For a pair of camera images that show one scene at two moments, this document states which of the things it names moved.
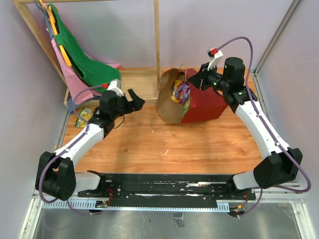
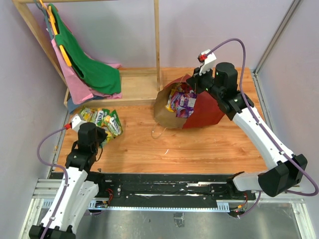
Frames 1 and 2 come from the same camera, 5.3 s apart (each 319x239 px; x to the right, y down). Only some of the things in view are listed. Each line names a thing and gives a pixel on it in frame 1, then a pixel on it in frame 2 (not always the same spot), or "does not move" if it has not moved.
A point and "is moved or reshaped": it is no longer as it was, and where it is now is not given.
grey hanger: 46,20 does not move
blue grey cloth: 72,106 does not move
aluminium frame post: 270,47 does not move
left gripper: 135,105 -> 103,135
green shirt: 94,74 does not move
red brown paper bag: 204,104 is moved or reshaped
